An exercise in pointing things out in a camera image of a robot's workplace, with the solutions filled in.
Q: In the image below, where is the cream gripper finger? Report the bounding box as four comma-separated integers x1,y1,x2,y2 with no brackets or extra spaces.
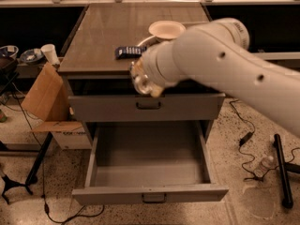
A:
151,87,164,98
129,59,144,84

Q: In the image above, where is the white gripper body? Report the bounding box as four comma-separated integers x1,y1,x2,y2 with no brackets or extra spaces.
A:
142,41,182,88

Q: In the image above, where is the blue pepsi can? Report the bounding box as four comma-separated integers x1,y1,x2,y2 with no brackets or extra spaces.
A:
133,75,153,95

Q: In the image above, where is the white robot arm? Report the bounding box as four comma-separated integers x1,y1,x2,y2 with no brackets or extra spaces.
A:
129,18,300,137

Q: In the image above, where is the closed grey top drawer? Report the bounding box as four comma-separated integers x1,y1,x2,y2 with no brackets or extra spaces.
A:
68,93,225,122

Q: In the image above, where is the grey drawer cabinet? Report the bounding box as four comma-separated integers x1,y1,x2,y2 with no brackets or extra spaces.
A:
59,2,218,140

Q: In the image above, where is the open grey middle drawer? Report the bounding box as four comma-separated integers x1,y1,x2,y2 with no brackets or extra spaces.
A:
72,121,228,204

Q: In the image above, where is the white paper bowl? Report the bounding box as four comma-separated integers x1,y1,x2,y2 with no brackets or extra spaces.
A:
148,21,186,40

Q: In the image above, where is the white paper cup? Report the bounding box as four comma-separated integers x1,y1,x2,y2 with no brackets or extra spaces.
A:
40,44,60,65

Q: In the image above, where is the brown cardboard box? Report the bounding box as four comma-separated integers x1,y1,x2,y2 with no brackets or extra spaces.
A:
22,63,92,149

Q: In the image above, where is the blue bowl near cup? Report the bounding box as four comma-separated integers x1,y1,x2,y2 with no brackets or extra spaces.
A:
20,48,44,65

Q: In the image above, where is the blue bowl far left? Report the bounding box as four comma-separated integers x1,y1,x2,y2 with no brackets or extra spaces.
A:
0,45,19,59

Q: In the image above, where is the clear plastic water bottle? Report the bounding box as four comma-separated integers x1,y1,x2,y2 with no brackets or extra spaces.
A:
254,156,275,178

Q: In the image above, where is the black stand leg right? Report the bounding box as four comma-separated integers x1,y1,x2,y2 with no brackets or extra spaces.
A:
274,134,300,209

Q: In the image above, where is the black stand leg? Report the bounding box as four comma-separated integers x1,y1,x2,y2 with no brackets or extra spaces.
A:
25,132,53,186
274,134,300,209

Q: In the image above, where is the black stand leg left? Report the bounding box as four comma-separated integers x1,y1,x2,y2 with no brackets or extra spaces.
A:
25,132,53,186

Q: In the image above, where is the black tripod foot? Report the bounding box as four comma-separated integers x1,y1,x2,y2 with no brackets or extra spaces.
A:
0,169,33,203

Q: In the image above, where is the black power cable right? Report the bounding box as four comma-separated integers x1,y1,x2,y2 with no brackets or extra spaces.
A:
229,98,300,182

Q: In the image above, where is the black cable left floor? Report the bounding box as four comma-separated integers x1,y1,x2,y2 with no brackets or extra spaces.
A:
8,87,106,225

